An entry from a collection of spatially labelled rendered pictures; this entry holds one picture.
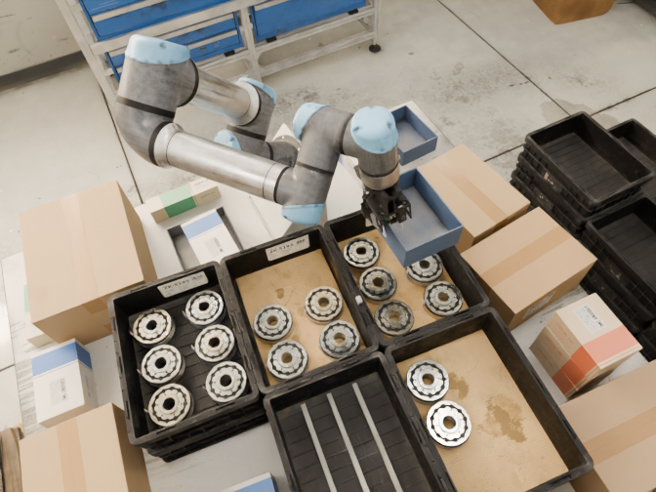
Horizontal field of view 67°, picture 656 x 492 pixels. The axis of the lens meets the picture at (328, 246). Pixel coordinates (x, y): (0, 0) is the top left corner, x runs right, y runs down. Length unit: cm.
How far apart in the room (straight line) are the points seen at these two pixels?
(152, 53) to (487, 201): 100
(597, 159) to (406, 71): 148
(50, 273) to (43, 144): 196
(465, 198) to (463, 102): 168
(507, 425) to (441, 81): 242
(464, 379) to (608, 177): 125
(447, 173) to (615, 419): 80
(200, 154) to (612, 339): 102
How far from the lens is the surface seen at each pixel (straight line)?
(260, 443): 140
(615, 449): 134
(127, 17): 287
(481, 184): 160
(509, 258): 146
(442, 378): 127
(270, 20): 309
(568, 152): 232
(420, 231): 120
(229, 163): 97
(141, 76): 107
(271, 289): 140
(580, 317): 135
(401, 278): 140
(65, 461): 138
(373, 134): 83
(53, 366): 156
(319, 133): 90
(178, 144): 103
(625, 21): 415
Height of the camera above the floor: 205
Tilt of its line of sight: 57 degrees down
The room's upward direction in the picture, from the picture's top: 5 degrees counter-clockwise
